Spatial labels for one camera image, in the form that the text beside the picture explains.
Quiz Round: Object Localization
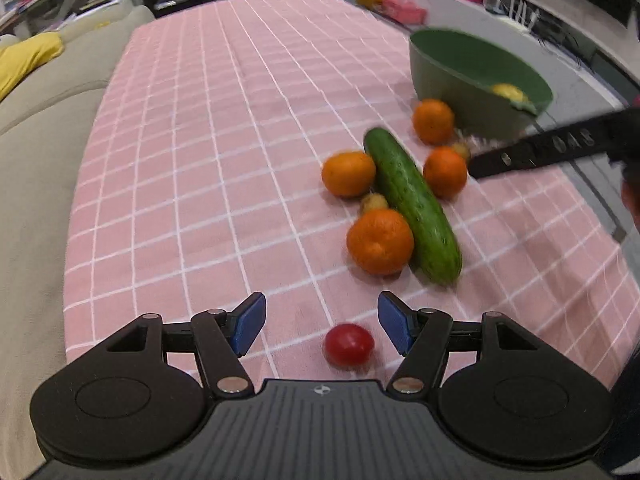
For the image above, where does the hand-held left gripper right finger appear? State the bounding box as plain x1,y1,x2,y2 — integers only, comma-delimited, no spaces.
377,291,539,397

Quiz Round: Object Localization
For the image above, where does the green bowl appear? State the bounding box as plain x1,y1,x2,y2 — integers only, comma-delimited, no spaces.
409,28,555,140

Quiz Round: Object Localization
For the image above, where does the pink storage box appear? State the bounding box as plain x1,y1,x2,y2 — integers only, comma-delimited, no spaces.
382,0,429,26

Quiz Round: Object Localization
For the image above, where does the white router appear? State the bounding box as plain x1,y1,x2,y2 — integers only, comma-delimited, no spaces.
499,0,540,32

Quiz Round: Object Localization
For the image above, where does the yellow cushion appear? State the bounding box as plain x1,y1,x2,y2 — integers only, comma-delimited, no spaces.
0,32,66,102

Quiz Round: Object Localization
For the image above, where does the orange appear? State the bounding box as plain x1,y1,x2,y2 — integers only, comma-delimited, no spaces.
412,99,456,145
423,146,469,199
321,151,377,198
346,208,416,276

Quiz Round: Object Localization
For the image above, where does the grey television cabinet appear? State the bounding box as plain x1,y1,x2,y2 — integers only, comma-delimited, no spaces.
434,0,640,116

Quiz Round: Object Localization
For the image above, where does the yellow lemon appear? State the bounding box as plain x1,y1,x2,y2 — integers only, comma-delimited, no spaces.
490,83,529,104

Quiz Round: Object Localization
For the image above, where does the red cherry tomato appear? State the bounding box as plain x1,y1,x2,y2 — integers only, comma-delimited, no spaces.
324,323,375,366

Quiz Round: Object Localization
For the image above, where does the pink checked tablecloth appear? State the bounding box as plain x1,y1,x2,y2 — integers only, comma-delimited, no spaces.
64,0,632,392

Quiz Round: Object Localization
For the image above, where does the beige sofa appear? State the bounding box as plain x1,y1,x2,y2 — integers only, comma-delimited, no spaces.
0,0,157,480

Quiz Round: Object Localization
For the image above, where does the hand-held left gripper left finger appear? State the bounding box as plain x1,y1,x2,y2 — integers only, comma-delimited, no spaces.
106,291,267,398

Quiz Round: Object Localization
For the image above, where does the green cucumber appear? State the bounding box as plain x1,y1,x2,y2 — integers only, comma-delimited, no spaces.
363,127,463,285

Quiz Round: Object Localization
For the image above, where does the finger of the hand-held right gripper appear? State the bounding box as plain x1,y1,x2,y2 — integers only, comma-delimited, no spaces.
468,114,615,180

